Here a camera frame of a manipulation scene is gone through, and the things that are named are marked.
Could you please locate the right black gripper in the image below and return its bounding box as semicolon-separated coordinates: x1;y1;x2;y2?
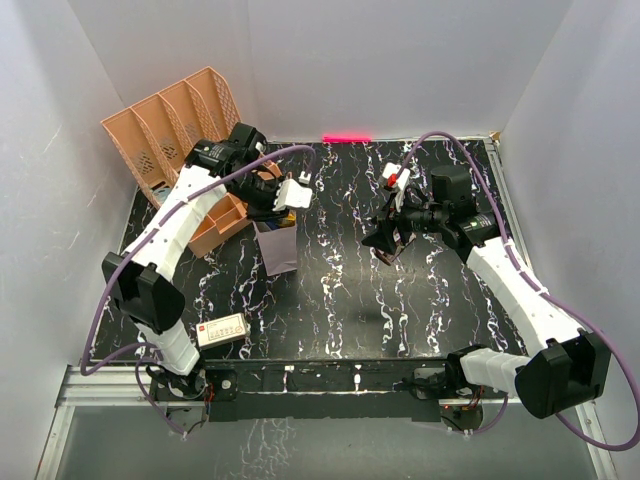
362;188;448;254

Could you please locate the brown chocolate bar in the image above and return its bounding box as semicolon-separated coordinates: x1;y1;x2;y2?
375;233;416;265

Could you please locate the lilac paper bag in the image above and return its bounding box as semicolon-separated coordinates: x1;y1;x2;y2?
253;221;298;276

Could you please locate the pink plastic file organizer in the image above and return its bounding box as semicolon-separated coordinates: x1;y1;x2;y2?
99;66;251;259

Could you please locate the yellow m&m packet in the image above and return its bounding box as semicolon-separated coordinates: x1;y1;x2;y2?
279;213;296;228

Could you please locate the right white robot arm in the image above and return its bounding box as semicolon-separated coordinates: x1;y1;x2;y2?
362;163;611;419

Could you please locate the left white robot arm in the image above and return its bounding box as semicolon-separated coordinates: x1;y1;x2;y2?
102;123;284;399

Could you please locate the light blue tape pack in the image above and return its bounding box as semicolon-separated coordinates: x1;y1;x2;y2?
151;184;172;205

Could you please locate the white red card box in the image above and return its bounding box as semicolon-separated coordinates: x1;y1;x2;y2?
196;313;250;350

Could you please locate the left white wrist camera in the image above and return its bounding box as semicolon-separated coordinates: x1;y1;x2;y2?
273;172;313;212

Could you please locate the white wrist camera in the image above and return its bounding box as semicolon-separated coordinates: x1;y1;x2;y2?
379;162;410;212
273;172;313;212

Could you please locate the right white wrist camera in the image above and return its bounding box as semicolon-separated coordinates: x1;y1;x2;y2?
379;162;410;212

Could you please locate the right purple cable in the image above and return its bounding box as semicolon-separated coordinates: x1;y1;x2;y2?
394;131;636;451

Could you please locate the black front mounting rail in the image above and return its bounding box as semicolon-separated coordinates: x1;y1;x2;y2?
151;358;498;425

